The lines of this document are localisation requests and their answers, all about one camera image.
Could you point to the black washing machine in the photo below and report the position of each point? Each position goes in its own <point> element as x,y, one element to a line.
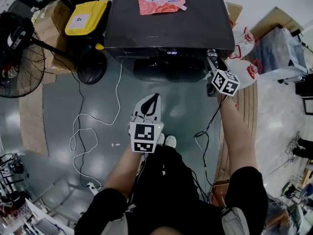
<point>171,33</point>

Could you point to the cardboard boxes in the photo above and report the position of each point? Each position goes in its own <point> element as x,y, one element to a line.
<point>52,30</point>

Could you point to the person's left forearm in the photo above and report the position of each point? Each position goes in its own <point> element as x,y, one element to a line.
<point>124,170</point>

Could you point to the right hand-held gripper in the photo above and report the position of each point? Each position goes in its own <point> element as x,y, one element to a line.
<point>225,82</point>

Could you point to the yellow-lidded black bin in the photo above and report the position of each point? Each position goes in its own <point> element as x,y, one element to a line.
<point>85,23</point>

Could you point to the white power strip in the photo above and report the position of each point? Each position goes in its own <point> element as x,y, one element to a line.
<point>93,188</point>

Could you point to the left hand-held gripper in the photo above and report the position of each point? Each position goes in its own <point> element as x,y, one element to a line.
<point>144,136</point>

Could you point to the person's right forearm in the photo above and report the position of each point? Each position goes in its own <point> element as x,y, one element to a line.
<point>238,136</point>

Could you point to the person's black clothing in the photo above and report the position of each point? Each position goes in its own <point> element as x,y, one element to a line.
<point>171,195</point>

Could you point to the wooden plank platform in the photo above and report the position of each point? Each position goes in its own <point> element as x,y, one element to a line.
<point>247,121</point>

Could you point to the flat cardboard sheet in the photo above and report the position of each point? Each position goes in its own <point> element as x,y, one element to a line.
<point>274,21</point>

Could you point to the person's white shoes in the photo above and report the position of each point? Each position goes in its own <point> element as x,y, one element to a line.
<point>167,140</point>

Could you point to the black standing fan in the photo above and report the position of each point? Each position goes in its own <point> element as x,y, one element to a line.
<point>22,57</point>

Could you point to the silver washing machine dial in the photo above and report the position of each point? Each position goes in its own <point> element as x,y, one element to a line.
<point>211,52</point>

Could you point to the silver metal machine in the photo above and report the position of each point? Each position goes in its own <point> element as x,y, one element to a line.
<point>281,55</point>

